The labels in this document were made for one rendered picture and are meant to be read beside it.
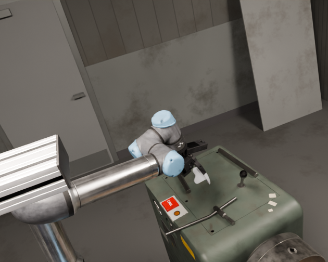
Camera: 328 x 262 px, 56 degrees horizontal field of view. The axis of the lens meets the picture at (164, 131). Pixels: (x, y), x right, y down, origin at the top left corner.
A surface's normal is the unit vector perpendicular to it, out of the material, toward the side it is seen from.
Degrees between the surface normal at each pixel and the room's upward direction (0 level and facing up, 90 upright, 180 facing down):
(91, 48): 90
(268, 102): 79
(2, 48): 90
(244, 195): 0
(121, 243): 0
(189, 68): 90
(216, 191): 0
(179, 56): 90
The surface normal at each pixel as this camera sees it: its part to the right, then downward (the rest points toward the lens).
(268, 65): 0.26, 0.26
